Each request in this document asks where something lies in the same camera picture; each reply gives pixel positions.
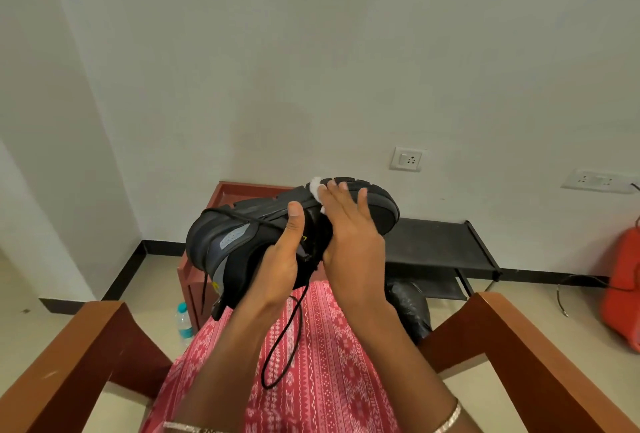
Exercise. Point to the white cleaning wipe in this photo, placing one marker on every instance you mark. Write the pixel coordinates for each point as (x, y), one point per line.
(315, 188)

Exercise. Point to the person's left forearm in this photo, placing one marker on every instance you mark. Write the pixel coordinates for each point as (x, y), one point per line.
(235, 367)

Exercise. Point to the black plastic bag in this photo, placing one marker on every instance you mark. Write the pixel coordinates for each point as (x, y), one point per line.
(410, 307)

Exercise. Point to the person's left hand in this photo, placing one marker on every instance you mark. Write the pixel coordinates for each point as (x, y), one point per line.
(276, 272)

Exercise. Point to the black laced shoe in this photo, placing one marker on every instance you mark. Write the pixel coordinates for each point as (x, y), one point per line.
(240, 240)

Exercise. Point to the white wide wall socket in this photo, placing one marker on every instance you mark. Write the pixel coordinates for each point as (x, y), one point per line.
(597, 180)

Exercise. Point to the silver wrist bangle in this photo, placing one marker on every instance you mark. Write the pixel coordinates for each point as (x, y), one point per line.
(192, 427)
(450, 417)

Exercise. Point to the person's right little finger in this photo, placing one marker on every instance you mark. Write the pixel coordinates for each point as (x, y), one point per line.
(364, 206)

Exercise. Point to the black metal shoe rack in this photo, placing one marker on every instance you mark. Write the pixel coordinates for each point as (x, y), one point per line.
(435, 242)

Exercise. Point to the brown wooden chair armrest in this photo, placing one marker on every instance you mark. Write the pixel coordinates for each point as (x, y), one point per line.
(525, 362)
(65, 362)

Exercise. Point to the person's right forearm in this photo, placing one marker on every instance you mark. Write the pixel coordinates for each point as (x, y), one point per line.
(405, 367)

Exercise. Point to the red plastic appliance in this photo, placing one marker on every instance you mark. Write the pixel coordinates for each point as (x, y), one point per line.
(625, 287)

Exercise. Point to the white square wall socket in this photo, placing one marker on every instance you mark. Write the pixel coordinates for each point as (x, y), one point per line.
(408, 159)

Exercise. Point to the clear plastic water bottle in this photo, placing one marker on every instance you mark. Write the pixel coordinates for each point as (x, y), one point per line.
(184, 323)

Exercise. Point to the pink patterned garment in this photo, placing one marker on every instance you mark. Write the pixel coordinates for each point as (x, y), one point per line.
(325, 377)

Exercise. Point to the person's left thumb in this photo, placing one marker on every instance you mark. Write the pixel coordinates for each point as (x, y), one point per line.
(295, 225)

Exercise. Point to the person's right hand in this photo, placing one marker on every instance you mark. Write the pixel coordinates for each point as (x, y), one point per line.
(355, 257)

